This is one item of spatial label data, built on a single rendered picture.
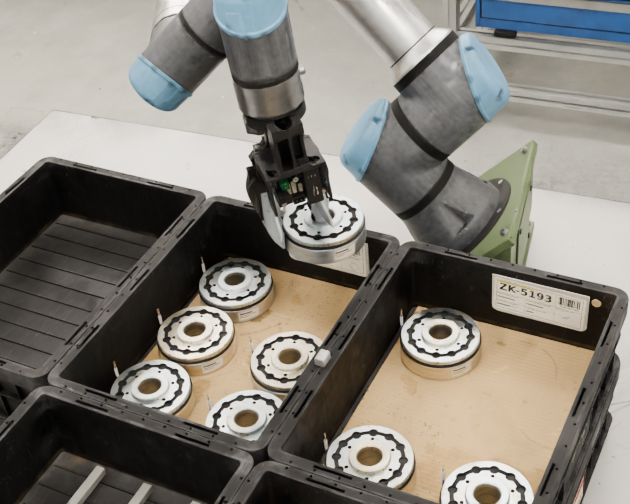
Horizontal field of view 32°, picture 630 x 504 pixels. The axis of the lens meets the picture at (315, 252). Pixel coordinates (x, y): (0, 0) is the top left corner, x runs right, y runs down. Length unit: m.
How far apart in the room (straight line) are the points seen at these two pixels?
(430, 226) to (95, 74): 2.42
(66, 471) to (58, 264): 0.41
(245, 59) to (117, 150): 1.00
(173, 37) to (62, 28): 3.00
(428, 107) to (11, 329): 0.66
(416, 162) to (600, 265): 0.37
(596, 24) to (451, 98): 1.63
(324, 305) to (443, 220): 0.23
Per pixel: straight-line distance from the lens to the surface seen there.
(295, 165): 1.21
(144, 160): 2.09
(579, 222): 1.85
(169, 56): 1.27
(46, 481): 1.37
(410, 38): 1.56
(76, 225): 1.74
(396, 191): 1.60
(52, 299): 1.61
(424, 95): 1.55
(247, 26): 1.14
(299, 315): 1.49
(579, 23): 3.15
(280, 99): 1.18
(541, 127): 3.37
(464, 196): 1.62
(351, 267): 1.50
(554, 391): 1.38
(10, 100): 3.86
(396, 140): 1.57
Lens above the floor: 1.83
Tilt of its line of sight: 39 degrees down
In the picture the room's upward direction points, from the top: 7 degrees counter-clockwise
